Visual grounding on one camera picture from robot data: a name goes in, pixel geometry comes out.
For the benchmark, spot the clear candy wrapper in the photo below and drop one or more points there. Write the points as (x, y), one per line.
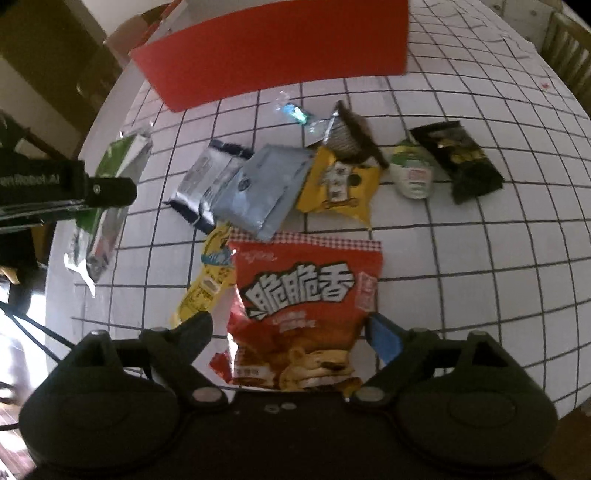
(295, 114)

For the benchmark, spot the grey blue snack packet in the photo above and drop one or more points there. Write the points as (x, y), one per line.
(263, 189)

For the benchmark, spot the white green snack cup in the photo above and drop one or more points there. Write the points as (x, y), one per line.
(413, 177)

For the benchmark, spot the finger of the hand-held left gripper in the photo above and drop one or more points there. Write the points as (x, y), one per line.
(111, 191)

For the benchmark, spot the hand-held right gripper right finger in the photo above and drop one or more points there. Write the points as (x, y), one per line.
(383, 337)

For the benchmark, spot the large red chip bag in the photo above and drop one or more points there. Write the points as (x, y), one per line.
(300, 286)

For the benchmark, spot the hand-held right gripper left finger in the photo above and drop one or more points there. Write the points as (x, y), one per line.
(199, 325)

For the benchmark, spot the white checked tablecloth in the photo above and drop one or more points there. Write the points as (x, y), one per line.
(461, 277)

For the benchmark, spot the dark blue silver snack packet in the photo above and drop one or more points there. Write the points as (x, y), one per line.
(203, 180)

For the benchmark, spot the green silver snack packet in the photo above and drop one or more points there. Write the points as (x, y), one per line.
(117, 159)

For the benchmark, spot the wooden chair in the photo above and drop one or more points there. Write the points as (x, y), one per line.
(565, 46)

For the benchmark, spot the red cardboard box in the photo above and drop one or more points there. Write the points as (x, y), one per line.
(277, 60)

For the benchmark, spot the brown striped snack packet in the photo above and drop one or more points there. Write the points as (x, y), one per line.
(348, 134)

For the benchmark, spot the yellow blue snack packet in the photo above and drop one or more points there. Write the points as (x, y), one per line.
(207, 281)

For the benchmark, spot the black snack packet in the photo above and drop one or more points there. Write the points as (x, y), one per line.
(466, 170)

